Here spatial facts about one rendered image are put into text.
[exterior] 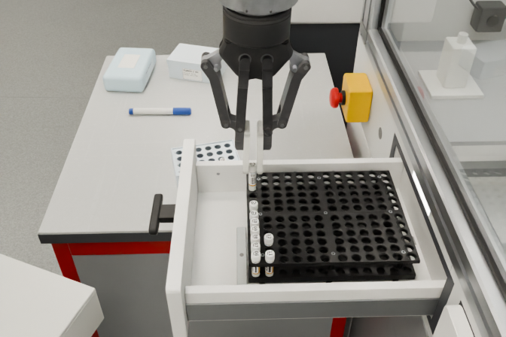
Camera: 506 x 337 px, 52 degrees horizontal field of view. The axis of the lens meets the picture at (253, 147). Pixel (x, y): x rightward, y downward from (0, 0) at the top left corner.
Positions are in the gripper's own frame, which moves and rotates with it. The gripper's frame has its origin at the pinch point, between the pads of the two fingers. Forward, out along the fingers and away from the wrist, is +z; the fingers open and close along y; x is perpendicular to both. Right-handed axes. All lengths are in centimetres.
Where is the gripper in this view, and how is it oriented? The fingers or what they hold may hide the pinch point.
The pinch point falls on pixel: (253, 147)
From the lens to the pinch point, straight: 69.3
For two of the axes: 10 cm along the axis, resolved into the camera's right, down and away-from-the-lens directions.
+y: 10.0, 0.1, 0.3
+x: -0.2, -6.3, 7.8
